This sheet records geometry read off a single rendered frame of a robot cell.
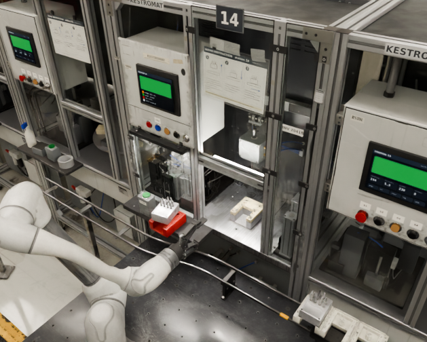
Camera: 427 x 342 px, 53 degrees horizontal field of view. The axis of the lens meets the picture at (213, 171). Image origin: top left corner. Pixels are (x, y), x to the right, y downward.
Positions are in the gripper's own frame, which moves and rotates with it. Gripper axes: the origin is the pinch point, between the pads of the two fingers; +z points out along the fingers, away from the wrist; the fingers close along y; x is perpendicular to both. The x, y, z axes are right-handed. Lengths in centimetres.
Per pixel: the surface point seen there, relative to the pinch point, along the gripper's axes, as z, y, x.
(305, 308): 3, -20, -52
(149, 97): 18, 46, 44
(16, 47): 18, 50, 150
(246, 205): 40.4, -14.7, 1.5
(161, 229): 4.1, -20.4, 31.1
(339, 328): 8, -28, -67
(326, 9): 51, 88, -25
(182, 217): 14.9, -16.6, 25.0
